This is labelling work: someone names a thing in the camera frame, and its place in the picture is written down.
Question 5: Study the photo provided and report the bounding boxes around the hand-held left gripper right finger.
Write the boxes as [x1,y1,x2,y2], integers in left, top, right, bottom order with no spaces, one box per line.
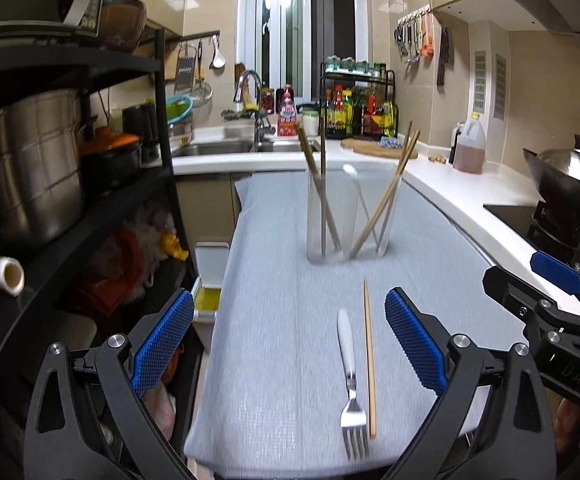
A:
[384,287,556,480]

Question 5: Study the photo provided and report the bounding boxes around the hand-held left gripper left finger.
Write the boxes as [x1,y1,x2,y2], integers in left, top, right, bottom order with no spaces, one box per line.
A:
[24,288,195,480]

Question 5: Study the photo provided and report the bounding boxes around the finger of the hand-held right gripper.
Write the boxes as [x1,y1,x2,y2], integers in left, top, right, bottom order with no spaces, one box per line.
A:
[482,266,580,342]
[530,251,580,322]

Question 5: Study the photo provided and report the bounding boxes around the white handled metal fork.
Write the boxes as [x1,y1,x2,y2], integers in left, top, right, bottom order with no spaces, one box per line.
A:
[336,308,371,461]

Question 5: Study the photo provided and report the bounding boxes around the clear plastic utensil container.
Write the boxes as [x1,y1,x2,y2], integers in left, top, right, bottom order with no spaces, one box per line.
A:
[306,162,411,264]

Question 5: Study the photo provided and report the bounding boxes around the black gas stove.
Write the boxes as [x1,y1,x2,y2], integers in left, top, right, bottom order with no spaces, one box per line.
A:
[484,202,580,281]

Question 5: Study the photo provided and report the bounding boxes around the red plastic bag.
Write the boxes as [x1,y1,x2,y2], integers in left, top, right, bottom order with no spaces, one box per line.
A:
[77,230,145,311]

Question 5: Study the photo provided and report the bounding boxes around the white cutting board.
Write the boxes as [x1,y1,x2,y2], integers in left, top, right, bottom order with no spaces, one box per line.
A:
[20,310,98,376]

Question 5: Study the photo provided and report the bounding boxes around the steel wok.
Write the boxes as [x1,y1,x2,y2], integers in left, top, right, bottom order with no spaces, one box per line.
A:
[522,134,580,225]

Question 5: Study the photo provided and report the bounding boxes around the white trash bin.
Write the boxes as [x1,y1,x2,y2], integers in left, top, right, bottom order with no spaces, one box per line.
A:
[192,242,231,356]

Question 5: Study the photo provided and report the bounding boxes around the yellow plastic bag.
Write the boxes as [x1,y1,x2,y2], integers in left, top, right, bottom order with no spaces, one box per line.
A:
[159,232,189,261]

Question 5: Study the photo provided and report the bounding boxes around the grey table cloth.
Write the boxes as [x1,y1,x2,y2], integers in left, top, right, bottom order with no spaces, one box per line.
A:
[184,170,561,480]

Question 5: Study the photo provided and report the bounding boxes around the white plastic bag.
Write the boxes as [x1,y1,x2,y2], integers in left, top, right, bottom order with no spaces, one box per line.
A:
[130,205,175,241]

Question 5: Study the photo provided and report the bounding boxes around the cooking oil jug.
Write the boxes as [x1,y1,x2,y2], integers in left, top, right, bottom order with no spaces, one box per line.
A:
[451,112,487,175]

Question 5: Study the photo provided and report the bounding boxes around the white spoon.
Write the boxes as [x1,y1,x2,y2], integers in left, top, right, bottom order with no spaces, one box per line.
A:
[342,163,385,253]

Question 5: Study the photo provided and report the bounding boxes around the black pot with orange lid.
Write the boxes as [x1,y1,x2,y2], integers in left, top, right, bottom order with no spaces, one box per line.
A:
[78,127,144,196]

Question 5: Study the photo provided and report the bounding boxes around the round wooden cutting board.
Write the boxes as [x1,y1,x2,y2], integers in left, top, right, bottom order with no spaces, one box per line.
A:
[341,137,421,159]

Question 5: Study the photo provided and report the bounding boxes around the steel sink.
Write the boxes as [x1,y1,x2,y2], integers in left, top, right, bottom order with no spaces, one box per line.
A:
[172,140,311,157]

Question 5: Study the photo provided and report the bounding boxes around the large steel pot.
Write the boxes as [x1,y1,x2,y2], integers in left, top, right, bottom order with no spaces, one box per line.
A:
[0,89,95,246]

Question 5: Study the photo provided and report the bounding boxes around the black kettle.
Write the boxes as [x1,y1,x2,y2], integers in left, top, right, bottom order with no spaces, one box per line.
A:
[122,104,161,161]

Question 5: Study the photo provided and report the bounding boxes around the green colander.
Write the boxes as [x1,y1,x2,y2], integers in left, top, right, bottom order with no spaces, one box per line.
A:
[166,95,193,123]

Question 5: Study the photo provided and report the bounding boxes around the steel faucet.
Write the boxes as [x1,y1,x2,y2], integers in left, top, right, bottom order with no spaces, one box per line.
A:
[234,71,277,145]

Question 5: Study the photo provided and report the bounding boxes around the row of sauce bottles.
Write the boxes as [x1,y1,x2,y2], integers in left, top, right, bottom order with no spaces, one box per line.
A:
[322,85,398,140]

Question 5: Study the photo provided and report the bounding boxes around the hanging cleaver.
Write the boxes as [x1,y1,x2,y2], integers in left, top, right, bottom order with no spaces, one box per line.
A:
[436,25,452,87]

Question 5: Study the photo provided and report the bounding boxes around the black shelf rack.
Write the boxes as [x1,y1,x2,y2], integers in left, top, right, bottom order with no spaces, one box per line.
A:
[0,30,205,480]

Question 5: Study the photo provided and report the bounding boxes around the black spice rack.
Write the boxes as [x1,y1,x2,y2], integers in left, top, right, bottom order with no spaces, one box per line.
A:
[320,55,398,141]

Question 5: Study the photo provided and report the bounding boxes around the white jar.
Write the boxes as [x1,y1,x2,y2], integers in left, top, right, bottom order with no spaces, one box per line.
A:
[301,106,321,137]

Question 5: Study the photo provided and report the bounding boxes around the pink dish soap bottle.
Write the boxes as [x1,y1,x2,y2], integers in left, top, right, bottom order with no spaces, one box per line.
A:
[276,84,301,138]

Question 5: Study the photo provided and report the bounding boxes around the hanging kitchen tools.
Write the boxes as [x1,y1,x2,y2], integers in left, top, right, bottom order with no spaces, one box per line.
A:
[394,10,433,63]

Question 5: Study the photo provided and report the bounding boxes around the metal grater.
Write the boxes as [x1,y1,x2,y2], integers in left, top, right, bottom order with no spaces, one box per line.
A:
[174,42,198,81]

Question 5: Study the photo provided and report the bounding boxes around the white ladle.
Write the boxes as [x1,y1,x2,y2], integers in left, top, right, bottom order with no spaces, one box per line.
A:
[210,36,227,70]

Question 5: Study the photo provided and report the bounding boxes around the brown bowl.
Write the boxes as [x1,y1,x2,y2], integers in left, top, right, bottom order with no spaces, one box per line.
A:
[100,0,148,52]

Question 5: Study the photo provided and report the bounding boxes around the window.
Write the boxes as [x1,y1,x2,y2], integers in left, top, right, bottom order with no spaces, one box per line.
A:
[237,0,371,103]

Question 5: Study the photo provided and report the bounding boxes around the wall vent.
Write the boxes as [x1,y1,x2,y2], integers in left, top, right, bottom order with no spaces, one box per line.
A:
[472,51,487,111]
[492,53,507,121]

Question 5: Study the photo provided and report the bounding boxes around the wire strainer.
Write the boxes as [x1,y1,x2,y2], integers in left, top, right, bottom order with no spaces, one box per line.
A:
[190,80,214,108]

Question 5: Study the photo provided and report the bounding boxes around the black hanging rail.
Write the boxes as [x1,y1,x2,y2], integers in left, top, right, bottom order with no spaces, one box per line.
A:
[170,30,221,44]

